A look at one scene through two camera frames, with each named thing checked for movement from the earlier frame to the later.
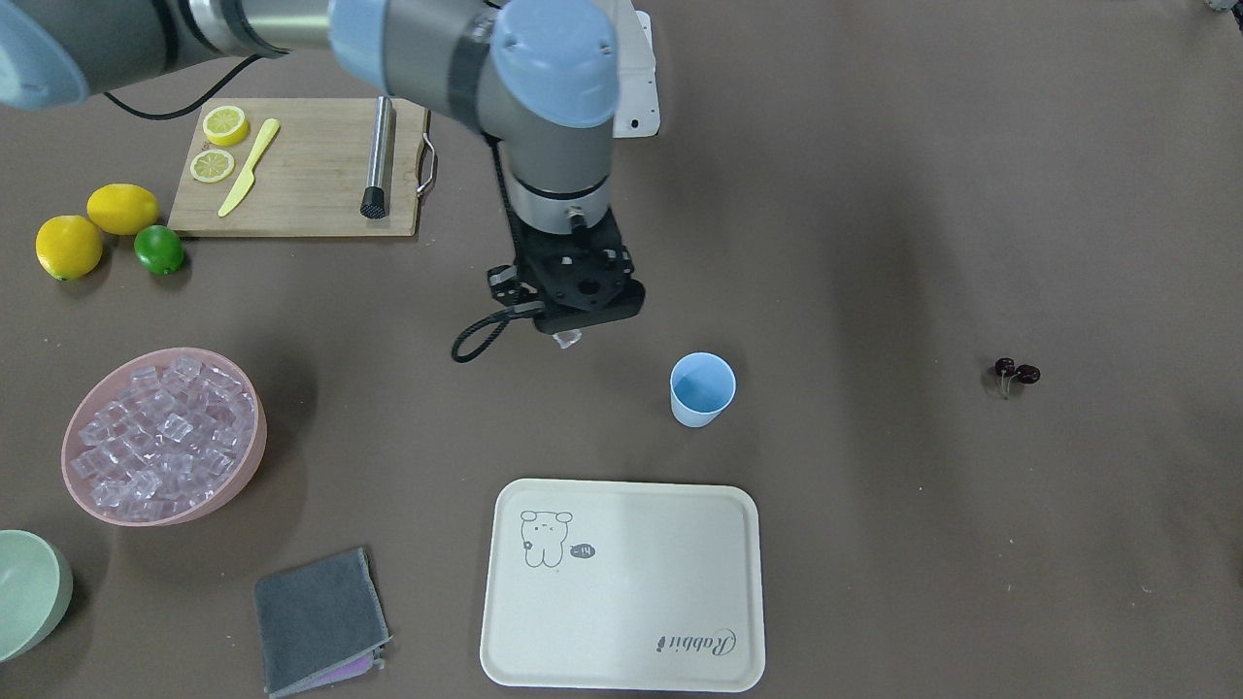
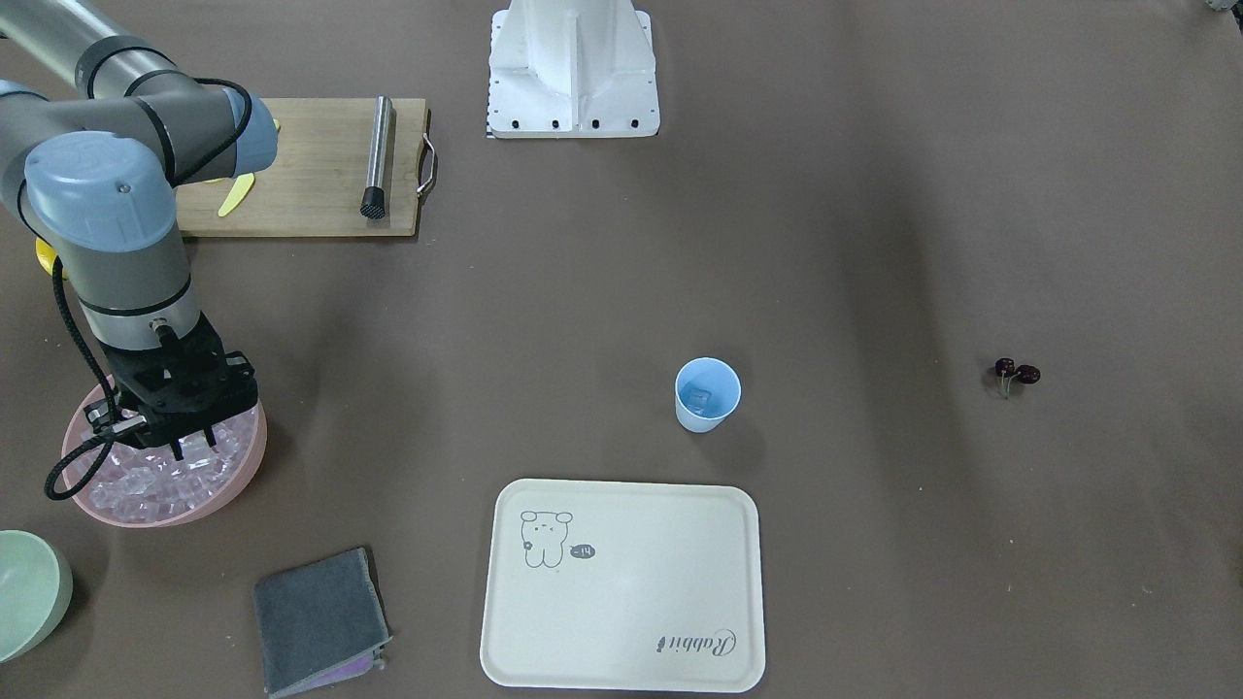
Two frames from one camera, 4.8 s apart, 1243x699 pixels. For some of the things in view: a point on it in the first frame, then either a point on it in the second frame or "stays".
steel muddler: [374, 201] stays
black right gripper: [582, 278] to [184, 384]
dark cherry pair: [1023, 373] stays
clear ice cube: [567, 338] to [698, 398]
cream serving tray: [627, 585] stays
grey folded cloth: [319, 622] stays
